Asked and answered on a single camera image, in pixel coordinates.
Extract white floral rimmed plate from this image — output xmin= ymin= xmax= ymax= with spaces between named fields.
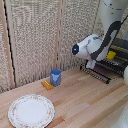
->
xmin=7 ymin=93 xmax=56 ymax=128

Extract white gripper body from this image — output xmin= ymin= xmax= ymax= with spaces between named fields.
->
xmin=85 ymin=59 xmax=98 ymax=70

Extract black dish rack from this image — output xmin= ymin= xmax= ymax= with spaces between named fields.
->
xmin=79 ymin=38 xmax=128 ymax=85

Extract blue cup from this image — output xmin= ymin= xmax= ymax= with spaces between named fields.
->
xmin=49 ymin=68 xmax=63 ymax=88

